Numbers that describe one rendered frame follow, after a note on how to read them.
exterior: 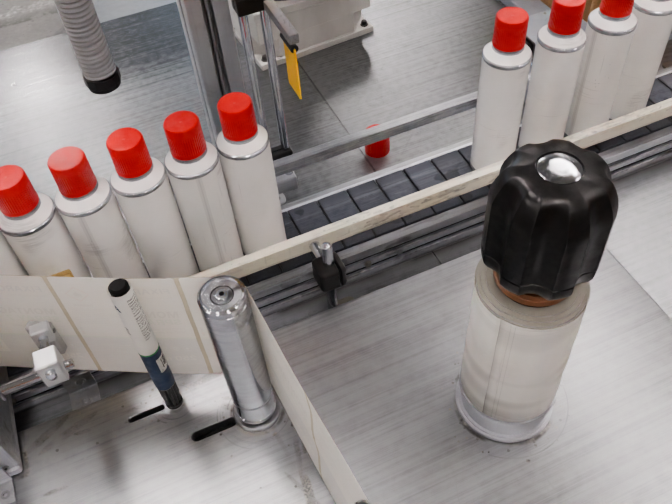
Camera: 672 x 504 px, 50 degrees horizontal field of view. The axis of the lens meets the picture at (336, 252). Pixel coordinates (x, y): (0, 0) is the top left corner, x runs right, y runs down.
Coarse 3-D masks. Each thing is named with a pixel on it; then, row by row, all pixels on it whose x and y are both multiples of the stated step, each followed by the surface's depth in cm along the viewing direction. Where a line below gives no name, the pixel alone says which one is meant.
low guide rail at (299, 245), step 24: (624, 120) 86; (648, 120) 88; (576, 144) 85; (480, 168) 82; (432, 192) 80; (456, 192) 82; (360, 216) 79; (384, 216) 80; (288, 240) 77; (312, 240) 77; (336, 240) 79; (240, 264) 75; (264, 264) 77
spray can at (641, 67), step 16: (640, 0) 79; (656, 0) 79; (640, 16) 80; (656, 16) 79; (640, 32) 81; (656, 32) 80; (640, 48) 82; (656, 48) 82; (640, 64) 84; (656, 64) 84; (624, 80) 86; (640, 80) 85; (624, 96) 88; (640, 96) 87; (624, 112) 89
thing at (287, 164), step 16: (528, 80) 85; (464, 96) 84; (416, 112) 82; (432, 112) 82; (448, 112) 83; (368, 128) 81; (384, 128) 81; (400, 128) 82; (336, 144) 80; (352, 144) 80; (368, 144) 81; (288, 160) 78; (304, 160) 79; (320, 160) 80
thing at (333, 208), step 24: (600, 144) 89; (408, 168) 88; (432, 168) 88; (456, 168) 88; (360, 192) 86; (384, 192) 86; (408, 192) 86; (480, 192) 85; (288, 216) 84; (312, 216) 84; (336, 216) 84; (408, 216) 83; (360, 240) 81; (144, 264) 81; (288, 264) 80
